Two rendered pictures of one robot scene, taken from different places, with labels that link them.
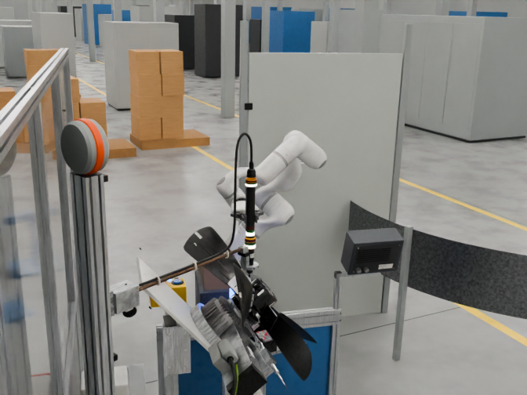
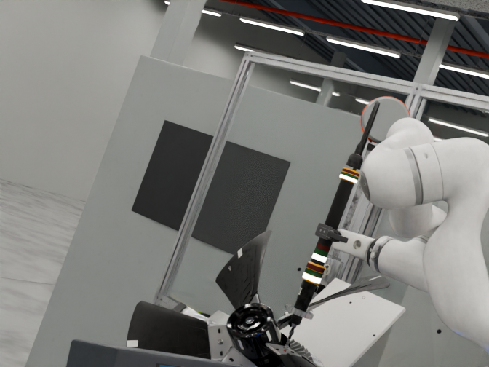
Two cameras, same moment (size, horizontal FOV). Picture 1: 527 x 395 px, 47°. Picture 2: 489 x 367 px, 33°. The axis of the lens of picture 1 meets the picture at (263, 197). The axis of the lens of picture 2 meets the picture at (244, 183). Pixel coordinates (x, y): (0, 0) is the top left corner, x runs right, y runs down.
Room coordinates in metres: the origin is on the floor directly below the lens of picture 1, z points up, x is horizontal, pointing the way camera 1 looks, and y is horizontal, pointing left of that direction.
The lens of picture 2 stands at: (3.88, -1.15, 1.52)
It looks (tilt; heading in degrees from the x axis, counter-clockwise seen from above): 0 degrees down; 150
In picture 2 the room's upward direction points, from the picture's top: 20 degrees clockwise
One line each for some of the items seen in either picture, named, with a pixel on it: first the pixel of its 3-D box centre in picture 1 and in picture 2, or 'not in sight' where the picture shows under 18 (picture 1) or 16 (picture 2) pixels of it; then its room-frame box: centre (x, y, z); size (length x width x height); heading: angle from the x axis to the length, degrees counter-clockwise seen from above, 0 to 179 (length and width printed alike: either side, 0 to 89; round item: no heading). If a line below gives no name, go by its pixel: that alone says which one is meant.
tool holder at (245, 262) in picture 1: (248, 256); (305, 294); (2.26, 0.05, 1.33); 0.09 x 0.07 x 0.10; 140
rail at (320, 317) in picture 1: (251, 324); not in sight; (2.64, 0.04, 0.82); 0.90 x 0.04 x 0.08; 105
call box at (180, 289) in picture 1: (167, 293); not in sight; (2.54, 0.43, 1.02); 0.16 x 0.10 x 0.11; 105
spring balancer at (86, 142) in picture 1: (84, 146); (385, 121); (1.72, 0.51, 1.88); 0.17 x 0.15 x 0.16; 15
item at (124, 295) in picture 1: (119, 297); (329, 269); (1.79, 0.45, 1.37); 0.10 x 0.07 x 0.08; 140
